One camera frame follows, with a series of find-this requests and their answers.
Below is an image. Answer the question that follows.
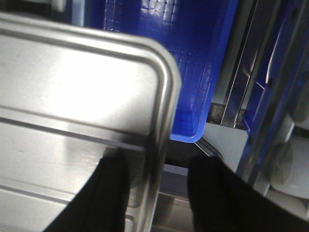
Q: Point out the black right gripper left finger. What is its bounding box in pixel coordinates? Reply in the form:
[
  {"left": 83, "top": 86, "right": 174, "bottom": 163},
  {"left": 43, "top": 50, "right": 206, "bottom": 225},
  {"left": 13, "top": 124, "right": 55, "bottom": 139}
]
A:
[{"left": 45, "top": 149, "right": 130, "bottom": 232}]

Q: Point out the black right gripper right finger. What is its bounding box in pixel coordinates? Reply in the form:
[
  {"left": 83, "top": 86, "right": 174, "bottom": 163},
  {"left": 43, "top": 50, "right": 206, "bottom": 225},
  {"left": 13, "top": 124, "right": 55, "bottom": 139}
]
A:
[{"left": 187, "top": 156, "right": 309, "bottom": 232}]

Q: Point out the silver metal tray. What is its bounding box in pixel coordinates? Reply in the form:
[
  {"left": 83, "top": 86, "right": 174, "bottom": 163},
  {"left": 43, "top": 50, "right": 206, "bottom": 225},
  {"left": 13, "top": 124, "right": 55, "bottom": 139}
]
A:
[{"left": 0, "top": 13, "right": 181, "bottom": 232}]

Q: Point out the right-centre roller track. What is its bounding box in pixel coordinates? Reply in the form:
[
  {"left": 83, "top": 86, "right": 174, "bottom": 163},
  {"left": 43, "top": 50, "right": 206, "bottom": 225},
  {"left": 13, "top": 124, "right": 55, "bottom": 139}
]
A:
[{"left": 251, "top": 0, "right": 309, "bottom": 206}]

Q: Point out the blue bin lower right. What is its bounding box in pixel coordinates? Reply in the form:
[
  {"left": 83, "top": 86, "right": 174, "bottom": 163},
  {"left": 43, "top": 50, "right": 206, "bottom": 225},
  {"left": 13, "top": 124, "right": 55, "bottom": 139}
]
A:
[{"left": 237, "top": 0, "right": 309, "bottom": 182}]

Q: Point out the blue bin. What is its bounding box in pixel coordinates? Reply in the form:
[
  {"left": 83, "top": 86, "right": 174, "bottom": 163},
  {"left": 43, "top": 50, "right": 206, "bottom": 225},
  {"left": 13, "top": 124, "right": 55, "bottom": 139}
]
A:
[
  {"left": 237, "top": 0, "right": 309, "bottom": 182},
  {"left": 90, "top": 0, "right": 238, "bottom": 143}
]

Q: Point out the blue bin lower centre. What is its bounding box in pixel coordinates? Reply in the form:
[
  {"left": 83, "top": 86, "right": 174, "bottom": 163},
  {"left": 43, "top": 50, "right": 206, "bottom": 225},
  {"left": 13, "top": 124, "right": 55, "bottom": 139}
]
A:
[{"left": 90, "top": 0, "right": 238, "bottom": 143}]

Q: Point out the lower steel guide rail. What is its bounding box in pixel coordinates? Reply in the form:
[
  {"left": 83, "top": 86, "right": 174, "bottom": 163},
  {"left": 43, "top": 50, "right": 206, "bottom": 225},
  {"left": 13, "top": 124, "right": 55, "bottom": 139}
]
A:
[{"left": 220, "top": 0, "right": 281, "bottom": 128}]

